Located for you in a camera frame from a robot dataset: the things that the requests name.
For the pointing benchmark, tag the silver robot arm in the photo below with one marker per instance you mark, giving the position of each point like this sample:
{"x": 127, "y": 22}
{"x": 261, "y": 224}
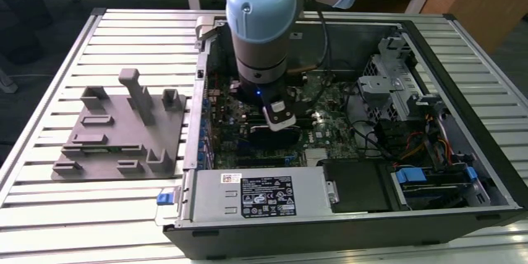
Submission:
{"x": 260, "y": 60}

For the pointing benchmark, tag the black graphics card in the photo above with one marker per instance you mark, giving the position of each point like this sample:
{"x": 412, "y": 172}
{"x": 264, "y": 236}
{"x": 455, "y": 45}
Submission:
{"x": 276, "y": 141}

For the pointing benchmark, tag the green motherboard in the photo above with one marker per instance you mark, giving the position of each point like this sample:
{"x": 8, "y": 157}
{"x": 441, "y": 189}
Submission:
{"x": 329, "y": 134}

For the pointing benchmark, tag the silver chipset heat sink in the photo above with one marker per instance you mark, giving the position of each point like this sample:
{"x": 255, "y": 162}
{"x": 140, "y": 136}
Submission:
{"x": 316, "y": 156}

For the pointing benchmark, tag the silver metal drive cage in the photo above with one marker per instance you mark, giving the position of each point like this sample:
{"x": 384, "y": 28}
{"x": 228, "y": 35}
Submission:
{"x": 377, "y": 84}

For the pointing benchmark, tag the grey parts rack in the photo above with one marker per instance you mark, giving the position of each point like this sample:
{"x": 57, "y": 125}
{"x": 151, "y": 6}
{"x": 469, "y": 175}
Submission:
{"x": 119, "y": 131}

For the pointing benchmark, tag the silver power supply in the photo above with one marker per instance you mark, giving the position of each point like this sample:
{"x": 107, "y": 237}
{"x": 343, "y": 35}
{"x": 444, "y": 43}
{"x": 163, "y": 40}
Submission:
{"x": 209, "y": 202}

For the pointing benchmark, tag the black plastic shroud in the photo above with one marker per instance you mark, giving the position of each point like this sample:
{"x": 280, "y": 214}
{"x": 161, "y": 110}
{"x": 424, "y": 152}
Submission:
{"x": 359, "y": 186}

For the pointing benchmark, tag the blue case latch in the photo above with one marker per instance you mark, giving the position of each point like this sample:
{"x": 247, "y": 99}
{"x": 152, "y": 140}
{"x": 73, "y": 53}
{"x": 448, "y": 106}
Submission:
{"x": 164, "y": 199}

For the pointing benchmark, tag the green RAM stick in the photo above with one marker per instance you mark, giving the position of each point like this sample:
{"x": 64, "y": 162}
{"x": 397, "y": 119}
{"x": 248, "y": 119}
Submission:
{"x": 95, "y": 150}

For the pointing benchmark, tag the hard disk in blue carrier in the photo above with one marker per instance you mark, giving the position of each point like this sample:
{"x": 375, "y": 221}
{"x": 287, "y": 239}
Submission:
{"x": 409, "y": 177}

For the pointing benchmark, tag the black PC case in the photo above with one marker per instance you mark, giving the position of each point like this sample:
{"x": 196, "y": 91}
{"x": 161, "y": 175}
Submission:
{"x": 288, "y": 242}

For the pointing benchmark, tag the wooden cabinet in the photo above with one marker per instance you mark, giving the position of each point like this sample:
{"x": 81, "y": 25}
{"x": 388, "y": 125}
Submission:
{"x": 487, "y": 4}

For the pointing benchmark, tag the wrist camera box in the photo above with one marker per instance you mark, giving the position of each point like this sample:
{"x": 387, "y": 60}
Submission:
{"x": 280, "y": 118}

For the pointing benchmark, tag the small case wall sticker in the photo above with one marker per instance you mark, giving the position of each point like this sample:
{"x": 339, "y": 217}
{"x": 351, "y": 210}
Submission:
{"x": 295, "y": 35}

